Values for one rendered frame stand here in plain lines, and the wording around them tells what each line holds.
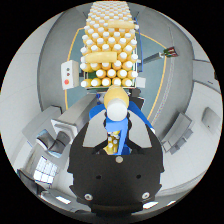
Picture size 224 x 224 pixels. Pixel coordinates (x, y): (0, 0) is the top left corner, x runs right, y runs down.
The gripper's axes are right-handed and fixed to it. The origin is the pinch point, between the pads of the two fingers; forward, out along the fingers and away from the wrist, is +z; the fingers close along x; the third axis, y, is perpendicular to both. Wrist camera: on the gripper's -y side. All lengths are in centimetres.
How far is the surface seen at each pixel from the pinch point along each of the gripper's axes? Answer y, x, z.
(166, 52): -28.1, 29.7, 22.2
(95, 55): -17.9, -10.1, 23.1
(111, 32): -42, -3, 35
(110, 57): -16.2, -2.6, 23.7
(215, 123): 8, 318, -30
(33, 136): 63, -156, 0
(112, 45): -29.5, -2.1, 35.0
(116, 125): 17.3, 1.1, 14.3
